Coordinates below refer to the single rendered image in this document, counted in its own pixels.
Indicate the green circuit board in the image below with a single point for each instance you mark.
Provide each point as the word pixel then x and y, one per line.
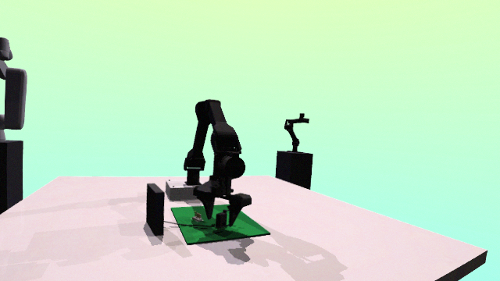
pixel 243 226

